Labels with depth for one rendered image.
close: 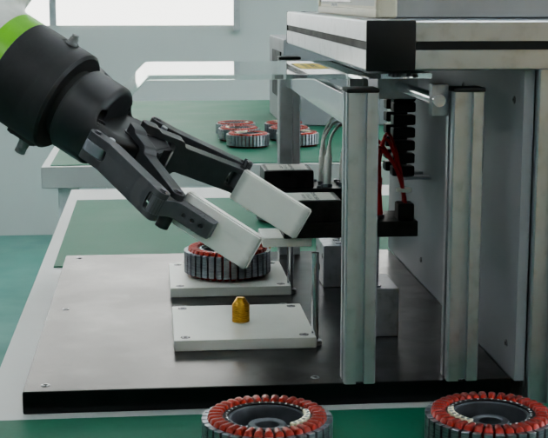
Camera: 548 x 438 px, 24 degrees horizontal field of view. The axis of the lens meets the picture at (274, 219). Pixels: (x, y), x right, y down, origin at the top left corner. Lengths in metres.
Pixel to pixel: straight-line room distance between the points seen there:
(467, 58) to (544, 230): 0.18
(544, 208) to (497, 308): 0.14
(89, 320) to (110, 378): 0.23
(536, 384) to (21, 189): 5.07
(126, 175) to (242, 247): 0.11
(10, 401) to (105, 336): 0.17
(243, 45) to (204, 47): 0.19
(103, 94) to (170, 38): 5.02
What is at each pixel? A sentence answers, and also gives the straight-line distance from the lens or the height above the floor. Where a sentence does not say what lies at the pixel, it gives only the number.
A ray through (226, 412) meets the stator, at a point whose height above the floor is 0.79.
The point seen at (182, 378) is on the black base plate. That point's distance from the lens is 1.25.
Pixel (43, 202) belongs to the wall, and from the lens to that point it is 6.18.
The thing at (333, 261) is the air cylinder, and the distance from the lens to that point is 1.61.
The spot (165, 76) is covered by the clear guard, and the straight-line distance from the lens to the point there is 1.18.
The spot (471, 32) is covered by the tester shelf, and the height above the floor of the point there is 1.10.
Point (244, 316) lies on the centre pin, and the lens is 1.40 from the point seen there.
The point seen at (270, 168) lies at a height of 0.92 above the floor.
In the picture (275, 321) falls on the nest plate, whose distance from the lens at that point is 1.41.
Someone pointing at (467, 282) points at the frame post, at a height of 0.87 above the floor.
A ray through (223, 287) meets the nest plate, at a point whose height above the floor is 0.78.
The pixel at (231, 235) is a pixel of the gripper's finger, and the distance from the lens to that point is 0.98.
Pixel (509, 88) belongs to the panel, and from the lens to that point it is 1.25.
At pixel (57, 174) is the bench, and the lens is 2.97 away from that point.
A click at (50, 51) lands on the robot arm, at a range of 1.08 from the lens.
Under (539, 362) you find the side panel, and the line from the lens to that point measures 1.25.
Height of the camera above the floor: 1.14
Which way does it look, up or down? 10 degrees down
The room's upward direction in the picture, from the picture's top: straight up
